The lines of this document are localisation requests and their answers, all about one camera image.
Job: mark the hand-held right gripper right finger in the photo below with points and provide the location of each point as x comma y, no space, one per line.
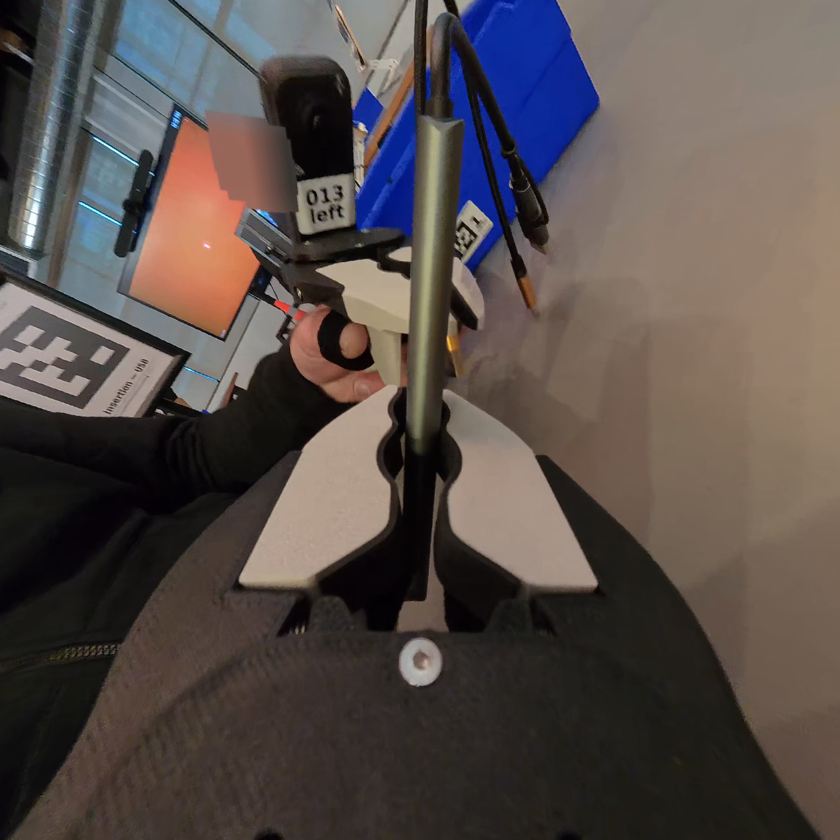
512,512

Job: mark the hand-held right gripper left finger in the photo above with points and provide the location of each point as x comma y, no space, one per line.
328,499

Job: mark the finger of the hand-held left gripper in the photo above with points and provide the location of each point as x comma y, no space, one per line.
469,289
374,295

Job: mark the grey usb hub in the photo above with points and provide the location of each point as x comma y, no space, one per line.
430,262

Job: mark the person's left forearm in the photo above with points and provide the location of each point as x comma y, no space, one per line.
229,433

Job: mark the person's left hand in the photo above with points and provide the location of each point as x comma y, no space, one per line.
305,351

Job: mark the white tablet stand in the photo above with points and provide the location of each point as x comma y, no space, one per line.
386,73

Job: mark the monitor with orange screen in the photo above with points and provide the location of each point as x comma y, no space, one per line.
190,262

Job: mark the black video bar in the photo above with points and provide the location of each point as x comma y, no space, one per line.
134,203

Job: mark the blue plastic bin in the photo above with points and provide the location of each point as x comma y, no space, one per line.
551,98

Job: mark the person's black jacket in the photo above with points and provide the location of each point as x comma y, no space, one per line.
65,590

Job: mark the framed marker sign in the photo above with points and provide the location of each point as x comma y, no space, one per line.
59,354

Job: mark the silver ventilation duct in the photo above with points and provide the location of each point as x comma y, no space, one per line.
46,131

